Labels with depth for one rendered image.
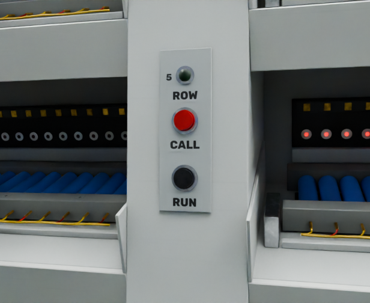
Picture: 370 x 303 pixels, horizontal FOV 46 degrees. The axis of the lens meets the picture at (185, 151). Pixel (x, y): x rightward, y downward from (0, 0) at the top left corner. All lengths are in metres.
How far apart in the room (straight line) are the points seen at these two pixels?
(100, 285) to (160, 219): 0.08
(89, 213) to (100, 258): 0.07
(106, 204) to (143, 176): 0.10
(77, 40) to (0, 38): 0.07
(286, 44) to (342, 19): 0.04
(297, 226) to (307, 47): 0.15
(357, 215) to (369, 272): 0.06
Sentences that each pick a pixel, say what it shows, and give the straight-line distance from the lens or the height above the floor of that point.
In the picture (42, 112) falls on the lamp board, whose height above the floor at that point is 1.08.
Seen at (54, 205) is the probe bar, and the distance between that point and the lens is 0.45.
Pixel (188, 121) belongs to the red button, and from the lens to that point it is 0.32.
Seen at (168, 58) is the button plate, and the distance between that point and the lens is 0.34.
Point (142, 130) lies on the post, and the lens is 0.34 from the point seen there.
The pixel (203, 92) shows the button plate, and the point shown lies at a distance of 0.32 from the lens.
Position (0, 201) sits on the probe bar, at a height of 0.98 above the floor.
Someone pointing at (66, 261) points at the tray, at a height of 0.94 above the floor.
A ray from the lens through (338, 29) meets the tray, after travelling 0.34.
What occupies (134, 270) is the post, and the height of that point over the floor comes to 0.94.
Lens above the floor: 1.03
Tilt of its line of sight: 1 degrees up
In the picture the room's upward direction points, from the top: straight up
